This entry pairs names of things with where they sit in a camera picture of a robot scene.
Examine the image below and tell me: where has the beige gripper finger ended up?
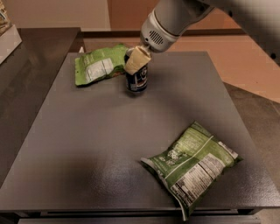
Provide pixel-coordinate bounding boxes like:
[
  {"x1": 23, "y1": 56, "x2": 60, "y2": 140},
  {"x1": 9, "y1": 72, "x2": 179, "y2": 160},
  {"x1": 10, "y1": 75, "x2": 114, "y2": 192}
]
[{"x1": 124, "y1": 45, "x2": 151, "y2": 75}]

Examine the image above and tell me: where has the blue pepsi can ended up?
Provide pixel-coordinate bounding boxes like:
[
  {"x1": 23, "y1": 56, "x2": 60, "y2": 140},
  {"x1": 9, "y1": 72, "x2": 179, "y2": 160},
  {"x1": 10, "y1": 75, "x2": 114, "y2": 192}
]
[{"x1": 124, "y1": 52, "x2": 148, "y2": 93}]

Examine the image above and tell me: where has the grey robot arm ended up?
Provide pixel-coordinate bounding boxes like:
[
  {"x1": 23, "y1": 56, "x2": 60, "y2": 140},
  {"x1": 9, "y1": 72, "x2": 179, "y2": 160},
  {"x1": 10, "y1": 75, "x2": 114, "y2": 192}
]
[{"x1": 140, "y1": 0, "x2": 280, "y2": 66}]

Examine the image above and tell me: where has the light green chip bag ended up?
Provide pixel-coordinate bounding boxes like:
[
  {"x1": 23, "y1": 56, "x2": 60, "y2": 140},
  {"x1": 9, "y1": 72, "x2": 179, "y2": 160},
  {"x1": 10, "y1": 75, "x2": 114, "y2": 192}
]
[{"x1": 74, "y1": 44, "x2": 128, "y2": 87}]

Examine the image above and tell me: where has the dark green chip bag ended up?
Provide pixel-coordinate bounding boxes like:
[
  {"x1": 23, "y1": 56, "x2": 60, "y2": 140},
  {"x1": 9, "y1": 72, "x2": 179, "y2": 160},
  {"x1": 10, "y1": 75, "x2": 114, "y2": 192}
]
[{"x1": 141, "y1": 122, "x2": 242, "y2": 221}]

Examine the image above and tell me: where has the white box on counter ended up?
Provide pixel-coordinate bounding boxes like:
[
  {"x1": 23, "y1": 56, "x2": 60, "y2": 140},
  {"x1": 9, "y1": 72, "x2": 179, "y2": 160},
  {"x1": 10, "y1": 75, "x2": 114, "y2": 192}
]
[{"x1": 0, "y1": 0, "x2": 23, "y2": 65}]

